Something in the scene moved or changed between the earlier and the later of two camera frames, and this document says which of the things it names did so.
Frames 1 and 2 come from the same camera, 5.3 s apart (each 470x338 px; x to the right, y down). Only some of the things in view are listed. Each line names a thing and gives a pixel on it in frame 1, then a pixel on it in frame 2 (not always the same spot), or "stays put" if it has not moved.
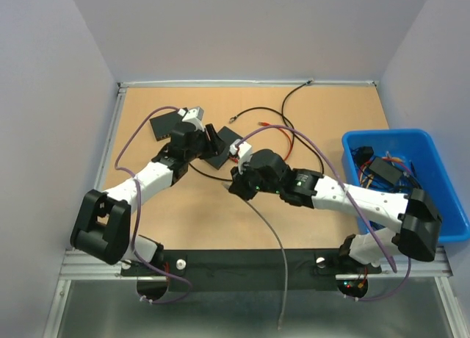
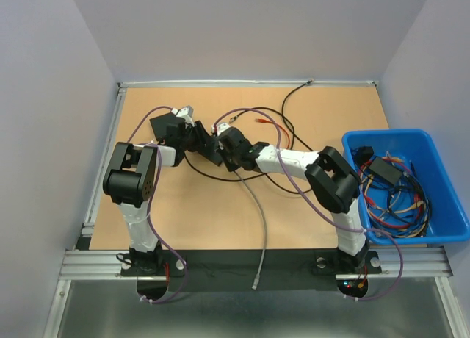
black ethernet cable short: (236, 117) stays put
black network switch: (163, 125) stays put
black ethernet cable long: (308, 81) stays put
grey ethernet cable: (284, 302) to (256, 280)
